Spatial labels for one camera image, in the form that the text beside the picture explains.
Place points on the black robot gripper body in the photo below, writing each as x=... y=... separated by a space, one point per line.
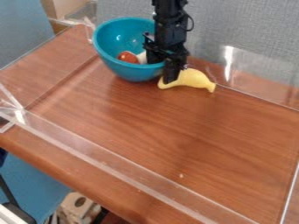
x=170 y=26

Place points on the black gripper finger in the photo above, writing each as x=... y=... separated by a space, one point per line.
x=154 y=54
x=175 y=63

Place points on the yellow toy banana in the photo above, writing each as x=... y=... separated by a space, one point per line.
x=190 y=78

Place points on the blue plastic bowl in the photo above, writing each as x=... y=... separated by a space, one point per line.
x=118 y=35

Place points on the red and white toy mushroom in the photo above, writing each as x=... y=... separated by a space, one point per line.
x=132 y=58

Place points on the clear acrylic table barrier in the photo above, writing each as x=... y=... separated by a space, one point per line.
x=179 y=156

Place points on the wooden shelf in background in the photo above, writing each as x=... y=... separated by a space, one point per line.
x=70 y=12

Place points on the wooden block with hole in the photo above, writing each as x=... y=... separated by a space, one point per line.
x=78 y=209

